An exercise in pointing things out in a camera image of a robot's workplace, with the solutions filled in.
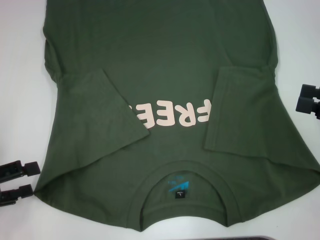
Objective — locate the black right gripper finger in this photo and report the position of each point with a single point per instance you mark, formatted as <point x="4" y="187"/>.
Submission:
<point x="306" y="104"/>
<point x="310" y="90"/>

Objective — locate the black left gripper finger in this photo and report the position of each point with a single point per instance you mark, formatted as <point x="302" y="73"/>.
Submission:
<point x="31" y="168"/>
<point x="25" y="191"/>

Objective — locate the dark green FREE t-shirt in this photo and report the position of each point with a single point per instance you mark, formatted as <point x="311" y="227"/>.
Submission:
<point x="160" y="62"/>

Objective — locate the dark flat device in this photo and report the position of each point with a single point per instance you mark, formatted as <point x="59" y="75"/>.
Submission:
<point x="250" y="238"/>

